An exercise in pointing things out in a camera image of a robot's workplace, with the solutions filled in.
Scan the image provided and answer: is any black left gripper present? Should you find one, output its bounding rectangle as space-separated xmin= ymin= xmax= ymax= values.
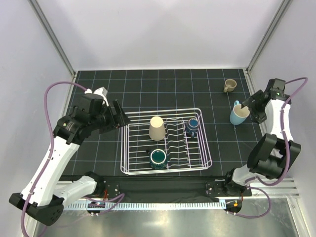
xmin=90 ymin=99 xmax=130 ymax=133

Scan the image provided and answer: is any blue mug cream inside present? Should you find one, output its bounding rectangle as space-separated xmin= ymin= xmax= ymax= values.
xmin=230 ymin=100 xmax=250 ymax=125

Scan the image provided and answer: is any beige paper cup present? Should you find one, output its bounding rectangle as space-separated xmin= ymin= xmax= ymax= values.
xmin=149 ymin=116 xmax=166 ymax=141

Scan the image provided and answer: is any dark green mug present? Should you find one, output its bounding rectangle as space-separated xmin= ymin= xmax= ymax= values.
xmin=146 ymin=149 xmax=168 ymax=170

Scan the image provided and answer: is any small speckled blue cup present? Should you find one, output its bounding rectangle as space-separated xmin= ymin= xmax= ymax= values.
xmin=185 ymin=118 xmax=199 ymax=138

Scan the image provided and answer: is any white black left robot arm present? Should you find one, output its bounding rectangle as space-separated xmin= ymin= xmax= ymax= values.
xmin=9 ymin=93 xmax=130 ymax=226

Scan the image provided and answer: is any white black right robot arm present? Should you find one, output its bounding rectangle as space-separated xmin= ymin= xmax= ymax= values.
xmin=222 ymin=79 xmax=301 ymax=196

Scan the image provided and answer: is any small beige mug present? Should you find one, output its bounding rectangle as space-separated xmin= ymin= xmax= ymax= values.
xmin=223 ymin=79 xmax=237 ymax=93

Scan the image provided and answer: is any black grid mat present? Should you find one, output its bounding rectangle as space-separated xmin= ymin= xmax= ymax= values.
xmin=75 ymin=69 xmax=262 ymax=176

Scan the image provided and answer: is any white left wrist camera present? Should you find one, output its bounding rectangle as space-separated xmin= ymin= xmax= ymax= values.
xmin=84 ymin=87 xmax=109 ymax=107

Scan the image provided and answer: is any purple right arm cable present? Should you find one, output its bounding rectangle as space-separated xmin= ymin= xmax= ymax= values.
xmin=234 ymin=77 xmax=309 ymax=219

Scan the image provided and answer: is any white wire dish rack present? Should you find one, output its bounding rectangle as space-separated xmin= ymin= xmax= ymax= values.
xmin=120 ymin=108 xmax=213 ymax=175

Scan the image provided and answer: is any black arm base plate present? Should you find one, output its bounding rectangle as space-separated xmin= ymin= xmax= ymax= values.
xmin=71 ymin=175 xmax=252 ymax=198

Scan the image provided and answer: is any aluminium frame post right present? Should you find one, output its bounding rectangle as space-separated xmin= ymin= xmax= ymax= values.
xmin=246 ymin=0 xmax=293 ymax=74

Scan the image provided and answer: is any aluminium frame post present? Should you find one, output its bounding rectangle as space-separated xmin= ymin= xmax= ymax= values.
xmin=28 ymin=0 xmax=76 ymax=77
xmin=246 ymin=0 xmax=293 ymax=74

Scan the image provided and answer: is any perforated metal cable duct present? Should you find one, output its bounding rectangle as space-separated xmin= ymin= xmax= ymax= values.
xmin=65 ymin=199 xmax=226 ymax=211

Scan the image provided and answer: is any aluminium frame post left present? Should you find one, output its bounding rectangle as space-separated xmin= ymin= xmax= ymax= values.
xmin=28 ymin=0 xmax=76 ymax=77

